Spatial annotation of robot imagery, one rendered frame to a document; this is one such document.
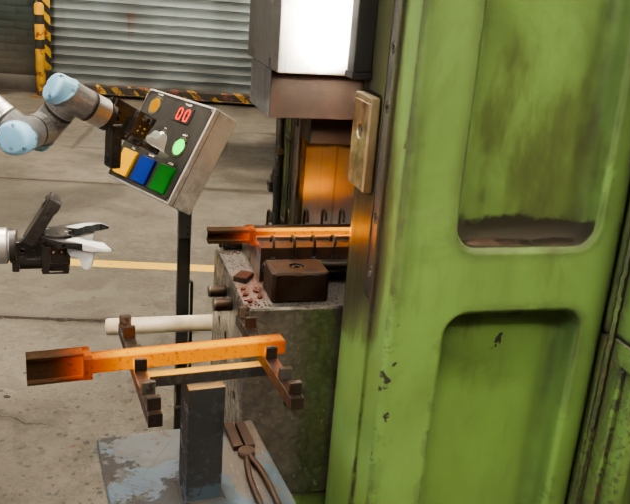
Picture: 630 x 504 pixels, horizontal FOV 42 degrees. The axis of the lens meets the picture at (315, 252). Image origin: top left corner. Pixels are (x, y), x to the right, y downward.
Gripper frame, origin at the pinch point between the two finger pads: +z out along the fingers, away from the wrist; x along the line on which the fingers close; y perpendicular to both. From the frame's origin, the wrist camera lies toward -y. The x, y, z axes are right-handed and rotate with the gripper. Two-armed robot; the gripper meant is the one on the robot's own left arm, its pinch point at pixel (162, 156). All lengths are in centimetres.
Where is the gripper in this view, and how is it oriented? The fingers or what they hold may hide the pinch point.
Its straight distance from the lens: 218.8
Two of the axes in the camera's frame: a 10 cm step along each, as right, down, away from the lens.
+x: -6.5, -2.9, 7.0
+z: 6.2, 3.3, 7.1
